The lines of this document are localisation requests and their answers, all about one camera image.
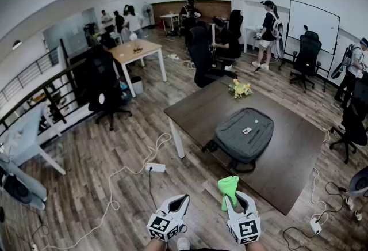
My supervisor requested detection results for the grey waste bin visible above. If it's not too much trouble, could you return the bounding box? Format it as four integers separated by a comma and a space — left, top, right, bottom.
131, 75, 144, 96

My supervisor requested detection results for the white standing fan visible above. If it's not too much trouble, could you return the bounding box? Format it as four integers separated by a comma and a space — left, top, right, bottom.
141, 3, 156, 29

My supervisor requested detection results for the grey white equipment pack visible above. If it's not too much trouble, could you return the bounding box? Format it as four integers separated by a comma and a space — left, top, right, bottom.
330, 44, 362, 80
270, 15, 285, 60
348, 165, 368, 199
0, 151, 48, 211

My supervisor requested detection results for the yellow artificial flower bouquet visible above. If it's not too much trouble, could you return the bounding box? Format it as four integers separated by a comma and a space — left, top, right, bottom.
220, 78, 254, 100

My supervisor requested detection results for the person's right forearm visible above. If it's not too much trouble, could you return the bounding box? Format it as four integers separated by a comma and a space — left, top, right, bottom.
246, 241, 267, 251

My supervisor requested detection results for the black chair with white patch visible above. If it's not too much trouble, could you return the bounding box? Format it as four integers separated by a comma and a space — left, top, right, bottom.
86, 45, 133, 132

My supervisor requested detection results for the person's left forearm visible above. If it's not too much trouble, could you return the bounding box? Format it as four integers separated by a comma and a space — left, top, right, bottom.
148, 239, 168, 251

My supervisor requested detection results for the whiteboard on black stand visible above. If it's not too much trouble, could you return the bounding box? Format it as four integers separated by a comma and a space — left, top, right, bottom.
278, 0, 342, 92

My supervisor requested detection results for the light wooden desk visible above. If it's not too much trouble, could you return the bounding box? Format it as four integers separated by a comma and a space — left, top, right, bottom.
108, 39, 168, 98

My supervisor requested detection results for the black railing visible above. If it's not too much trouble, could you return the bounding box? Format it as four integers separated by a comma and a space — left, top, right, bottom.
0, 38, 87, 135

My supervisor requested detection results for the green cloth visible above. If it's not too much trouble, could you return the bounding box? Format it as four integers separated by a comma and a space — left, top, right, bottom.
217, 175, 240, 212

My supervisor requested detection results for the grey backpack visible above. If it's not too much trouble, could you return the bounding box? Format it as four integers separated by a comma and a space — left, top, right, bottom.
201, 107, 275, 173

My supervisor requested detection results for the black cable with adapter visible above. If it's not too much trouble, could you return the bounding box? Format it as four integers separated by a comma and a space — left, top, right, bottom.
324, 181, 347, 218
282, 226, 319, 251

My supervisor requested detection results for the person's white shoe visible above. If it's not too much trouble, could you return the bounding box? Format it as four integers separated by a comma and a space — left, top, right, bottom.
176, 237, 191, 251

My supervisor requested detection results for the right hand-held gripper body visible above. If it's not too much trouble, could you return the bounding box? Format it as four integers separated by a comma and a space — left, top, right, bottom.
226, 209, 262, 245

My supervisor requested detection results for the brown desk with white legs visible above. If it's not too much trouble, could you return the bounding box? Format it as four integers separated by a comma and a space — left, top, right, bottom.
198, 15, 231, 45

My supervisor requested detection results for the pale blue white-legged table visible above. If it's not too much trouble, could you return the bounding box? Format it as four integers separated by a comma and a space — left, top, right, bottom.
0, 101, 67, 176

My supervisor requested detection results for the grey metal railing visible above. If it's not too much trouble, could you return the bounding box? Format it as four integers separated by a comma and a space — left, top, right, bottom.
0, 47, 60, 107

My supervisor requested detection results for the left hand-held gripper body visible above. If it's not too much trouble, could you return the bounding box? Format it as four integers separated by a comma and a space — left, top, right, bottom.
147, 207, 187, 242

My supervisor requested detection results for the black office chair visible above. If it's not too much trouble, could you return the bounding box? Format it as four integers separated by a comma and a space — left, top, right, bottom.
228, 9, 244, 43
329, 71, 368, 165
289, 30, 323, 93
188, 26, 238, 89

